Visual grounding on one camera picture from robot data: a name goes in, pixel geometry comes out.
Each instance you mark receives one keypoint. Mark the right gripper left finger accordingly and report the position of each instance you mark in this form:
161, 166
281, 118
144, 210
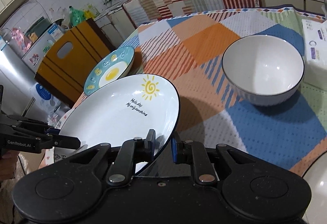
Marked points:
131, 152

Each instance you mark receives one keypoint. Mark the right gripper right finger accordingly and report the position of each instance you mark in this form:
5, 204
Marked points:
194, 154

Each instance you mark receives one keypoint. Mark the white sun plate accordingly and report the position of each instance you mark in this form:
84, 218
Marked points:
124, 109

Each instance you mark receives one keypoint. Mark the teal fried egg plate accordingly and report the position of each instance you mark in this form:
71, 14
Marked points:
111, 68

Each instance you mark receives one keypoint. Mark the white bowl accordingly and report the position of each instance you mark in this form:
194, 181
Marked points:
316, 177
264, 70

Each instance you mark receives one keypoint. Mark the silver refrigerator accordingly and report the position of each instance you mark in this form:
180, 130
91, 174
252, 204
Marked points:
20, 60

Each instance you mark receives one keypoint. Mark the yellow wooden chair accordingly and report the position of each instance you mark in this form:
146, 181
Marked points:
67, 64

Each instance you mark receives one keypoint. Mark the colourful checked tablecloth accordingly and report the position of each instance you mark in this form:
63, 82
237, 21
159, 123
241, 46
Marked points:
188, 50

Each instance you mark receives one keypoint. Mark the white tissue pack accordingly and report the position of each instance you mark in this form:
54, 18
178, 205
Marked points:
315, 52

